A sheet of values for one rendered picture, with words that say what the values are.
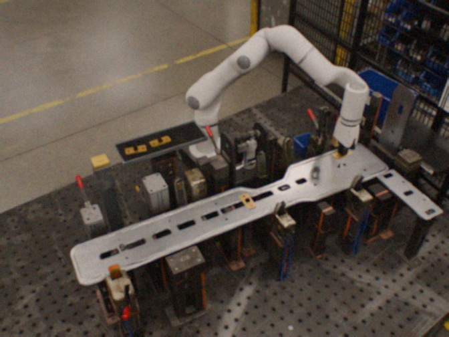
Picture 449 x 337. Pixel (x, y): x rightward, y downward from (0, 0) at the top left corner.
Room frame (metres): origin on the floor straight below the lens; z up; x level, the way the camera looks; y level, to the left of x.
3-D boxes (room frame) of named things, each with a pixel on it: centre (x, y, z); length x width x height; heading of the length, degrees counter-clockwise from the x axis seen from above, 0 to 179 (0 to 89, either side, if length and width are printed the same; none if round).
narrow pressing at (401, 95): (1.61, -0.75, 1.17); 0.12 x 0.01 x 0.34; 27
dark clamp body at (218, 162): (1.45, 0.02, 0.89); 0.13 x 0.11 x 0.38; 27
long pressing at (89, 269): (1.27, -0.08, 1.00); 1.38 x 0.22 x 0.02; 117
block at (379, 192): (1.37, -0.66, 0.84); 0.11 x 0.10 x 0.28; 27
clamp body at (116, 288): (0.85, 0.34, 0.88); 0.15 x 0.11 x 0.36; 27
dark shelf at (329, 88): (1.88, -0.81, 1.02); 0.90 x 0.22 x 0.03; 27
